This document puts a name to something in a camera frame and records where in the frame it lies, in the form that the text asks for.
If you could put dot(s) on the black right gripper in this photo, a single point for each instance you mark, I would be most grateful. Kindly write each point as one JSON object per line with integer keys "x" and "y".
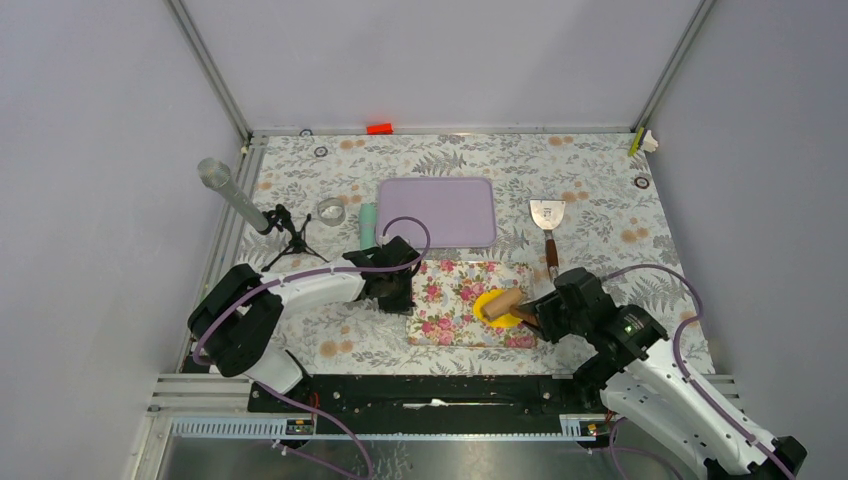
{"x": 546, "y": 327}

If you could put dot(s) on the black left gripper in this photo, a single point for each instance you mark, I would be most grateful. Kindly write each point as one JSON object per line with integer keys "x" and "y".
{"x": 405, "y": 304}

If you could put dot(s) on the yellow dough piece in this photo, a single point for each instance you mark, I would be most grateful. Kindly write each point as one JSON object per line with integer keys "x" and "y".
{"x": 497, "y": 316}

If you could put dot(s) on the wooden dough roller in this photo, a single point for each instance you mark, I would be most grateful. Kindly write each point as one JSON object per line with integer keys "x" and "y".
{"x": 507, "y": 305}

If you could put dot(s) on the floral rectangular tray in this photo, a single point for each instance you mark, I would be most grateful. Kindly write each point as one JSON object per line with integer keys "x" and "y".
{"x": 448, "y": 297}

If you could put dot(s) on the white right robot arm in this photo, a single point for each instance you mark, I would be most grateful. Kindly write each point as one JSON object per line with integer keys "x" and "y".
{"x": 639, "y": 372}

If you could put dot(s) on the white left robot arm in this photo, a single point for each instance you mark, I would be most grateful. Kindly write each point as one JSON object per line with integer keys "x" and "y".
{"x": 234, "y": 324}

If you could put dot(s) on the purple plastic tray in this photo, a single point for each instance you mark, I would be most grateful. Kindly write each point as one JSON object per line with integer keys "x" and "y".
{"x": 444, "y": 212}

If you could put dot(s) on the floral tablecloth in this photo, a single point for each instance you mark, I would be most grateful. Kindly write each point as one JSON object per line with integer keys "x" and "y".
{"x": 614, "y": 225}

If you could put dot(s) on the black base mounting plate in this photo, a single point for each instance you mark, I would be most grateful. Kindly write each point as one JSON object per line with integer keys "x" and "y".
{"x": 444, "y": 405}

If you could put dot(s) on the black mini tripod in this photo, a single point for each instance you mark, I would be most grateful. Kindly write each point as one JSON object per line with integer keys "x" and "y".
{"x": 280, "y": 219}

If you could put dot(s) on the red block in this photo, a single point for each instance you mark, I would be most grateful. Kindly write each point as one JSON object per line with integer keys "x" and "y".
{"x": 380, "y": 129}

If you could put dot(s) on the white yellow corner clip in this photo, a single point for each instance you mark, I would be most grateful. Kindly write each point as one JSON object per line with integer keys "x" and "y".
{"x": 644, "y": 142}

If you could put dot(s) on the silver microphone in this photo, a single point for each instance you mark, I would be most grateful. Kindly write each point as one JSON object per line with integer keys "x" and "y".
{"x": 217, "y": 176}

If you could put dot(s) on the teal handled tool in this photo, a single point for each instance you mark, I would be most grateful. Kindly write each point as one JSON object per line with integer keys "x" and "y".
{"x": 367, "y": 220}

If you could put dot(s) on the metal spatula wooden handle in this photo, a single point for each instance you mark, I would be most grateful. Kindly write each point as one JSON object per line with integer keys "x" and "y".
{"x": 547, "y": 214}

